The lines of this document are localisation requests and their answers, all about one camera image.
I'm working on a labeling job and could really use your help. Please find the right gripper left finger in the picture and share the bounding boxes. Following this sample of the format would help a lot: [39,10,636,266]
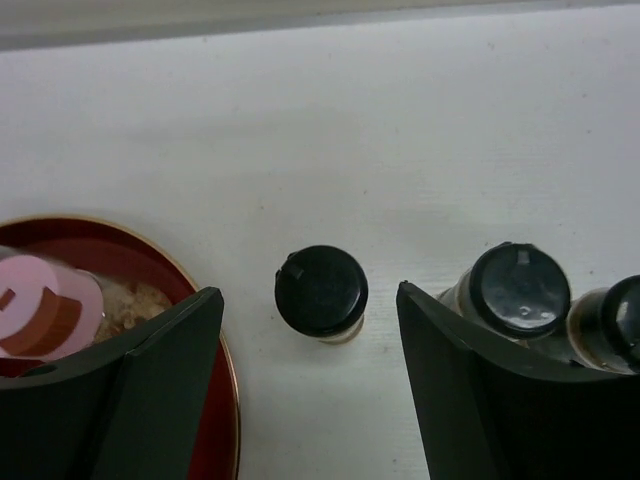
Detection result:
[1,287,224,479]

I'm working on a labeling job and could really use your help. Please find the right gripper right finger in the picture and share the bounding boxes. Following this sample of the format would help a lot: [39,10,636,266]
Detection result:
[396,281,639,479]

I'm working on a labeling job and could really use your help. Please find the pink lid spice jar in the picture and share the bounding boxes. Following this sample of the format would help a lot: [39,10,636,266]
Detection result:
[0,244,174,371]

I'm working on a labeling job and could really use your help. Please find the black cap spice jar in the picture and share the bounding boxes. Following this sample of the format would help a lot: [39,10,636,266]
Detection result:
[566,275,639,375]
[274,245,369,345]
[436,242,571,343]

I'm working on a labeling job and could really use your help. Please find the red round tray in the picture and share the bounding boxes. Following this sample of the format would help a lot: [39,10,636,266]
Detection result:
[1,216,240,479]

